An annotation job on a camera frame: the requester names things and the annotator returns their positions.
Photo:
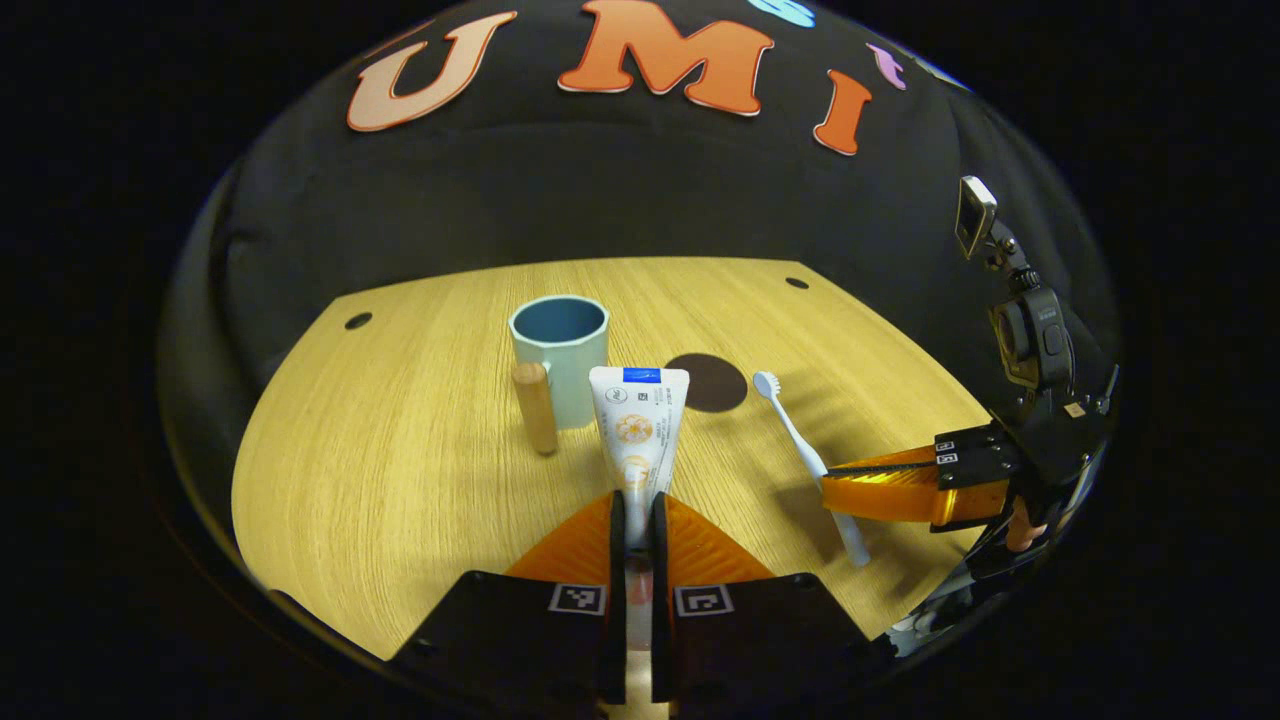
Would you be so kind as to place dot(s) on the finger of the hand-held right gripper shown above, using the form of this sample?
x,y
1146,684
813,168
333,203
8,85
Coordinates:
x,y
900,495
970,450

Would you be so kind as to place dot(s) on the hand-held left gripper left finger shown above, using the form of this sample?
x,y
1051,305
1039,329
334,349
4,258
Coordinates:
x,y
617,560

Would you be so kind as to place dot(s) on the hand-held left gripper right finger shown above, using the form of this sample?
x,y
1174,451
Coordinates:
x,y
660,560

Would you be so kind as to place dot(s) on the white toothbrush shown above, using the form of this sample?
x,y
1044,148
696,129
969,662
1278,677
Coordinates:
x,y
800,440

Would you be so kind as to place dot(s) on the white toothpaste tube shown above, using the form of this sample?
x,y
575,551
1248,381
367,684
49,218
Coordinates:
x,y
637,430

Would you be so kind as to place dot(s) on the dark brown round coaster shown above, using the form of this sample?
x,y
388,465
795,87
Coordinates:
x,y
715,385

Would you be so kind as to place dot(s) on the black backdrop cloth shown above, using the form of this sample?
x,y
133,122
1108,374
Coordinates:
x,y
600,180

